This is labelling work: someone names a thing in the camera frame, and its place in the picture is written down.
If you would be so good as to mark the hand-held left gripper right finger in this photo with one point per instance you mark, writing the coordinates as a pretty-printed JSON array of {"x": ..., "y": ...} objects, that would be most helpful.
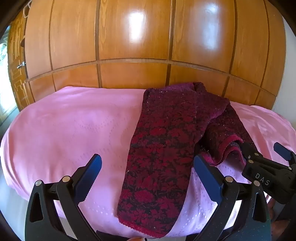
[{"x": 207, "y": 178}]

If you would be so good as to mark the carved wooden door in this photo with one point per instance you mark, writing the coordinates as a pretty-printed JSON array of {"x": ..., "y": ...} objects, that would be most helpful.
[{"x": 16, "y": 81}]

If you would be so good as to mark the metal door latch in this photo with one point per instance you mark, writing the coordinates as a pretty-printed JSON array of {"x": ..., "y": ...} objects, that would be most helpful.
[{"x": 20, "y": 65}]

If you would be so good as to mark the wooden wardrobe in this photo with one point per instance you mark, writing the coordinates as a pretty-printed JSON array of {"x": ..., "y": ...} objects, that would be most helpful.
[{"x": 138, "y": 34}]

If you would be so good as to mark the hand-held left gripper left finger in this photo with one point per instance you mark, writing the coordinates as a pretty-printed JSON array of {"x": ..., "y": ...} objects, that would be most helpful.
[{"x": 90, "y": 176}]

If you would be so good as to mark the maroon floral garment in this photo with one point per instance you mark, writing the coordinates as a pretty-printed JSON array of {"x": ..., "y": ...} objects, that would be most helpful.
[{"x": 161, "y": 150}]

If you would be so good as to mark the pink bedsheet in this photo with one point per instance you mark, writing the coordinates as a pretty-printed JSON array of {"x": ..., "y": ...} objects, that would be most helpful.
[{"x": 57, "y": 129}]

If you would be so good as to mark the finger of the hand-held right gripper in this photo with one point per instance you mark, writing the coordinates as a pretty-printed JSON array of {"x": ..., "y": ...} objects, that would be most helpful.
[
  {"x": 249, "y": 151},
  {"x": 280, "y": 150}
]

